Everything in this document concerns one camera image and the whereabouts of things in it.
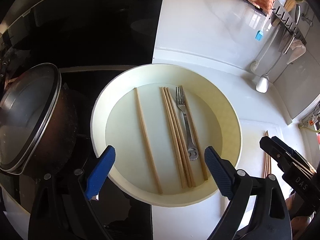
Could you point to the black induction cooktop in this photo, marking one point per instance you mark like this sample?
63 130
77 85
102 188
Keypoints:
90 42

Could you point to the steel spatula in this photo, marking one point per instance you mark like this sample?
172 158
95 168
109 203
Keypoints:
286 41

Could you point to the white hanging rag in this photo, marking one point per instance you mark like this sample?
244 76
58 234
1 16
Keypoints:
298 49

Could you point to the person's right hand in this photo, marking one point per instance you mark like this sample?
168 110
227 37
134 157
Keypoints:
297 217

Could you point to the white plastic cutting board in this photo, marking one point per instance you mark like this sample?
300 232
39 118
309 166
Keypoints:
252 158

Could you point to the wooden chopstick in basin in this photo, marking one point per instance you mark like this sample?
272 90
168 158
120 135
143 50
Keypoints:
147 144

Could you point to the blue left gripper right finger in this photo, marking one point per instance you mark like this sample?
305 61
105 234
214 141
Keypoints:
221 170

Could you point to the white round basin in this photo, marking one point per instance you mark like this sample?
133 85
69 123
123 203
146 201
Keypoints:
115 121

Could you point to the gas valve with red knob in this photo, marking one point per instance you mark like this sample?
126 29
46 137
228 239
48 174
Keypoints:
310 121

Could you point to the blue silicone basting brush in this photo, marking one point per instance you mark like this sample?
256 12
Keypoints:
260 32

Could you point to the dark pot with glass lid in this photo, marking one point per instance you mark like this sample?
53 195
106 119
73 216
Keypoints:
38 123

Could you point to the black wall utensil rack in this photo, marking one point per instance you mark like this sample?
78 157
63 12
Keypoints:
275 7

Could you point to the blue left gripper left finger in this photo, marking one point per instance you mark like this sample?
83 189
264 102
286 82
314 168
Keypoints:
100 172

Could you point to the wooden handled utensil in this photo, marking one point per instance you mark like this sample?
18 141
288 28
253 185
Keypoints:
281 12

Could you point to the metal fork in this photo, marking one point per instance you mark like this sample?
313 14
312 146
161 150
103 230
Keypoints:
181 104

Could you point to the white bottle brush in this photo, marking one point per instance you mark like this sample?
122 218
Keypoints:
263 51

